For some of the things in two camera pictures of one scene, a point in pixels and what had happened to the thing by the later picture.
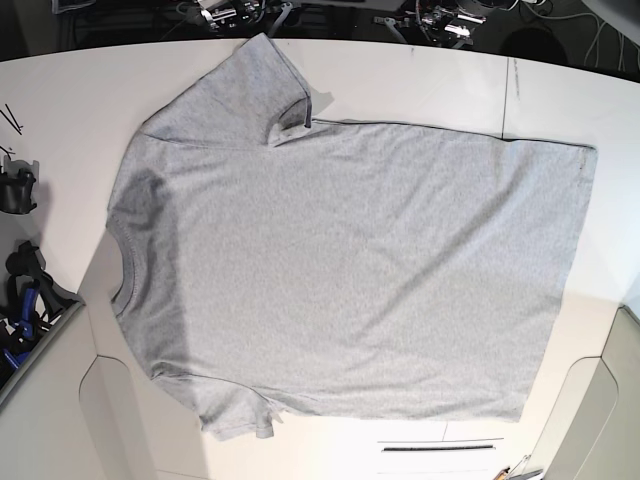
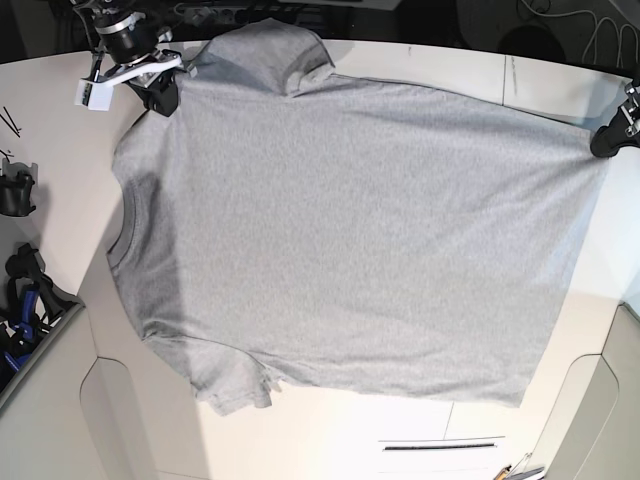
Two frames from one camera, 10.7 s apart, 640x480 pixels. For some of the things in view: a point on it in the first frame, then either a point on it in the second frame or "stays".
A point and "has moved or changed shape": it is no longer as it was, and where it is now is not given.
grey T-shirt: x=273 y=269 has moved or changed shape
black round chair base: x=536 y=43 stays
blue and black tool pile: x=31 y=301 stays
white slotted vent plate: x=458 y=445 stays
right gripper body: x=228 y=13 to x=162 y=94
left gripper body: x=448 y=23 to x=624 y=128
